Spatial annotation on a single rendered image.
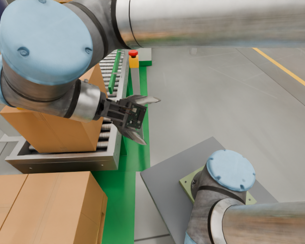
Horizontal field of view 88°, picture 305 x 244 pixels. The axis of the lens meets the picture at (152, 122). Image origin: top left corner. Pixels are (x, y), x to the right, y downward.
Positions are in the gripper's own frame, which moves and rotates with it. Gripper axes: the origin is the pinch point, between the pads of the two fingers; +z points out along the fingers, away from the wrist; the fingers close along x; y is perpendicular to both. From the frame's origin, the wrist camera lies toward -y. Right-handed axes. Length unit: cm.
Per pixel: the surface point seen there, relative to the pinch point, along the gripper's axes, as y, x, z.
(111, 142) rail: -63, -24, 19
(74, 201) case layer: -48, -58, 1
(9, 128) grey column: -193, -60, -43
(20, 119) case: -70, -22, -34
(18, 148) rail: -96, -48, -31
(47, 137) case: -74, -31, -18
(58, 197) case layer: -55, -60, -6
